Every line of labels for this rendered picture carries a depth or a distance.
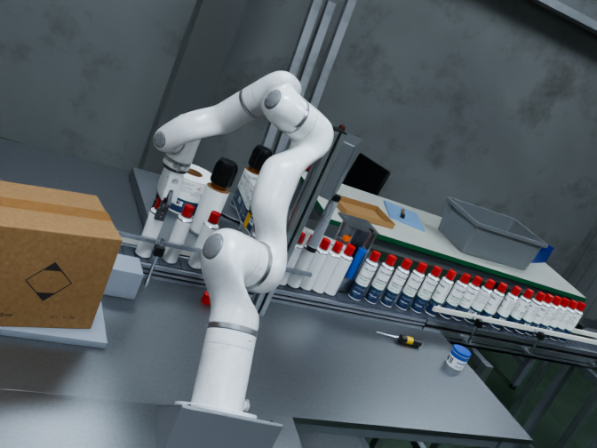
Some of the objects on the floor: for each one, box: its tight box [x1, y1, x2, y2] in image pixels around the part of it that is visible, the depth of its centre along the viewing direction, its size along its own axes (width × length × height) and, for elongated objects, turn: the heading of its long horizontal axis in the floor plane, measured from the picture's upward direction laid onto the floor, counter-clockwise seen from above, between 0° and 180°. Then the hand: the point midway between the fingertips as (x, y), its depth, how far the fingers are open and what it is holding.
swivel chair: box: [342, 153, 391, 196], centre depth 519 cm, size 53×53×84 cm
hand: (158, 211), depth 207 cm, fingers closed on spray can, 5 cm apart
